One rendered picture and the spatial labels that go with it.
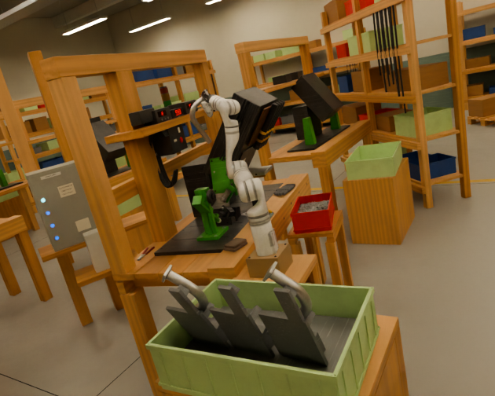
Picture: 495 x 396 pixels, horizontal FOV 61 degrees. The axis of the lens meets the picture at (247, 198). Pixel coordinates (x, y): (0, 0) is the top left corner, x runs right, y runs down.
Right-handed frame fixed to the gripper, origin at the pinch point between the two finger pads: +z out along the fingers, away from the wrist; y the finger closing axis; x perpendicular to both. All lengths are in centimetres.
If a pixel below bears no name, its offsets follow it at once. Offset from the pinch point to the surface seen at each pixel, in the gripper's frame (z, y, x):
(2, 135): 722, -85, 199
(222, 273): -72, -46, 52
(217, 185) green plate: -6.9, -44.9, 20.9
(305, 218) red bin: -51, -69, -3
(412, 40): 76, -94, -223
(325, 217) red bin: -58, -71, -11
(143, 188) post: 4, -24, 56
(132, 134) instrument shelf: -3.1, 7.1, 44.3
